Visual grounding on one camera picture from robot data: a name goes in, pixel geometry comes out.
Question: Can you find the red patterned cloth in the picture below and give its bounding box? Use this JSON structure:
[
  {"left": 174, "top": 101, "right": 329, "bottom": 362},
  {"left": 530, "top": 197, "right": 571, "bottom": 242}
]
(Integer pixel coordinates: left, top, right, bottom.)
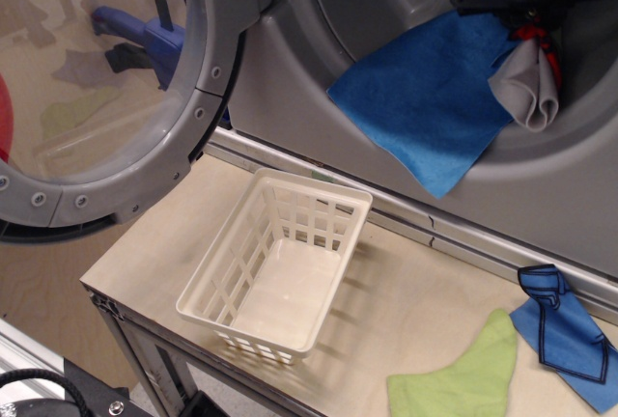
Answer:
[{"left": 467, "top": 0, "right": 564, "bottom": 95}]

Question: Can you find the grey felt cloth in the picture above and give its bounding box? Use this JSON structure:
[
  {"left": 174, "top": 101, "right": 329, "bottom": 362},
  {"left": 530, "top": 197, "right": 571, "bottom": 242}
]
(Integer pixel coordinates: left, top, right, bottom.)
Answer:
[{"left": 488, "top": 40, "right": 560, "bottom": 133}]

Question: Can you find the blue felt cloth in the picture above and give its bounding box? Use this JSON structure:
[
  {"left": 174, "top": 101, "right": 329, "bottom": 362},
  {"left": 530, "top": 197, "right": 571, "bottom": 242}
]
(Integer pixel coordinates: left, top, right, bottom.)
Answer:
[{"left": 327, "top": 12, "right": 517, "bottom": 199}]

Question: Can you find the grey washing machine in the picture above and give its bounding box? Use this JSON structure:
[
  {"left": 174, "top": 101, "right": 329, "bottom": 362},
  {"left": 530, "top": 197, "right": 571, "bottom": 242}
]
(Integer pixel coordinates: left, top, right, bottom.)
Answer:
[{"left": 202, "top": 0, "right": 618, "bottom": 326}]

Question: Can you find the white plastic laundry basket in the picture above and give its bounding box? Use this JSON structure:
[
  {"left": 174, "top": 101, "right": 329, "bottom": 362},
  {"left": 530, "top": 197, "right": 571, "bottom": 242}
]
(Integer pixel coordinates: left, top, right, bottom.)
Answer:
[{"left": 176, "top": 168, "right": 373, "bottom": 364}]

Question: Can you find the round washing machine door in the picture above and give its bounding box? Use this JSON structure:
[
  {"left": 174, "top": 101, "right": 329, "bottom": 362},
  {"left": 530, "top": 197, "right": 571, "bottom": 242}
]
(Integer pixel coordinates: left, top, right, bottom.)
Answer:
[{"left": 1, "top": 0, "right": 259, "bottom": 244}]

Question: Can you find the blue stitched cloth on table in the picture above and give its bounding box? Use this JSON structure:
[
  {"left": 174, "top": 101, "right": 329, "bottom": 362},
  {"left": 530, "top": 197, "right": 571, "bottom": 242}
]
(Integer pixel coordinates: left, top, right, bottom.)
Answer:
[{"left": 510, "top": 264, "right": 617, "bottom": 413}]

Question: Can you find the blue clamp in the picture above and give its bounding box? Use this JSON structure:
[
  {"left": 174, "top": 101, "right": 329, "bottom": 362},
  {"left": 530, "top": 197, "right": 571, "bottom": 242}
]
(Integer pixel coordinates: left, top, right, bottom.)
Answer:
[{"left": 91, "top": 6, "right": 185, "bottom": 91}]

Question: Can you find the green felt cloth on table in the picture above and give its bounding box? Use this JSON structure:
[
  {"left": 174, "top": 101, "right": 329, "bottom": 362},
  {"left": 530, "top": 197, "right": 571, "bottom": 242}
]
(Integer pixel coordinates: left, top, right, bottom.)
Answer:
[{"left": 387, "top": 309, "right": 518, "bottom": 416}]

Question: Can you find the red object at left edge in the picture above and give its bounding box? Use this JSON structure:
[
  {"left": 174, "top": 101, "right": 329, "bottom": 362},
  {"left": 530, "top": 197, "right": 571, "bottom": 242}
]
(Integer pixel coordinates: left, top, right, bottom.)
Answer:
[{"left": 0, "top": 76, "right": 14, "bottom": 163}]

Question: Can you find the aluminium table frame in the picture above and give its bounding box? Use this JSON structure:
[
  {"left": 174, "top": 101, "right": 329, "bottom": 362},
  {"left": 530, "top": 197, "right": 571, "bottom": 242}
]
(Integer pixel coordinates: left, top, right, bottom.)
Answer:
[{"left": 86, "top": 286, "right": 320, "bottom": 416}]

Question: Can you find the black metal base plate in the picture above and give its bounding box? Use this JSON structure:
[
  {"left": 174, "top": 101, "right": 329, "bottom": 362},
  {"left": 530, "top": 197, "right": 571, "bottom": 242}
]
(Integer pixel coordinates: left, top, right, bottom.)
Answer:
[{"left": 1, "top": 357, "right": 149, "bottom": 417}]

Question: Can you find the black cable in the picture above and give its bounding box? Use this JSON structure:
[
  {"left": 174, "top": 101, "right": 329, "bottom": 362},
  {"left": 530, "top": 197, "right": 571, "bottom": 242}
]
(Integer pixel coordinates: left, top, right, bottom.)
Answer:
[{"left": 0, "top": 368, "right": 91, "bottom": 417}]

